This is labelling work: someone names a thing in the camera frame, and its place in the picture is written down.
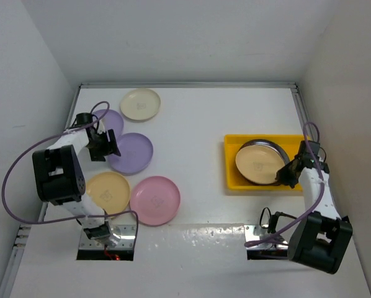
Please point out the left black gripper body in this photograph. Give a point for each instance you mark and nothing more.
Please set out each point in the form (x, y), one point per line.
(100, 146)

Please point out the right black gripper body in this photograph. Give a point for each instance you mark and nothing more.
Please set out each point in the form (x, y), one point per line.
(290, 178)

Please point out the orange plastic plate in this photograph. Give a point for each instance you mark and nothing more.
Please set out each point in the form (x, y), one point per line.
(259, 164)
(110, 191)

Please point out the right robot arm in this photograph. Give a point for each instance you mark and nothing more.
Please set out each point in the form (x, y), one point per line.
(322, 236)

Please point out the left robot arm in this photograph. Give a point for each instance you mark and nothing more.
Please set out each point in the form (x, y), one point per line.
(60, 180)

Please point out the yellow plastic bin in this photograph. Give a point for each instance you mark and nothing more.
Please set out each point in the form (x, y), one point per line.
(233, 142)

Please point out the far purple plastic plate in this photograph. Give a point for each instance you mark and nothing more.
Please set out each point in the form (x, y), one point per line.
(111, 121)

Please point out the purple plastic plate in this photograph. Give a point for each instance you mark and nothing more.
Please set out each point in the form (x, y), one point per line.
(111, 121)
(136, 153)

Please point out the near purple plastic plate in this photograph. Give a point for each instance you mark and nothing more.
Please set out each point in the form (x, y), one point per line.
(136, 153)

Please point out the cream plastic plate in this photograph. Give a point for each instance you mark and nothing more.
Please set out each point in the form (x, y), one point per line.
(140, 104)

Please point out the pink plastic plate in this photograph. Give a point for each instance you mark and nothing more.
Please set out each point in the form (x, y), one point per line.
(156, 200)

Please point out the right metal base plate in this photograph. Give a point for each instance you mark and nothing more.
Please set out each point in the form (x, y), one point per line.
(255, 233)

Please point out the metal base plate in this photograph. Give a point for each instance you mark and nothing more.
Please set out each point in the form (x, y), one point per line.
(255, 233)
(120, 237)

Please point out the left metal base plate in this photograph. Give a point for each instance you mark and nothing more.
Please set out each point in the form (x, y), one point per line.
(120, 237)

